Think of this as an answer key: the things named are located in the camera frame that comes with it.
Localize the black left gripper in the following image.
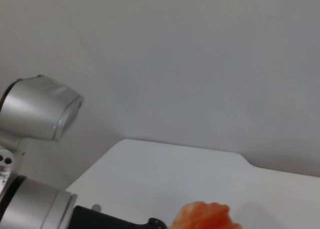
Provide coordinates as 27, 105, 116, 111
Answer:
70, 205, 171, 229

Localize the orange striped bread loaf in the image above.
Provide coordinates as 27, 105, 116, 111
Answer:
169, 201, 243, 229

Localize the left camera mount bracket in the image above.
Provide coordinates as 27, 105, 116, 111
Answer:
0, 138, 29, 190

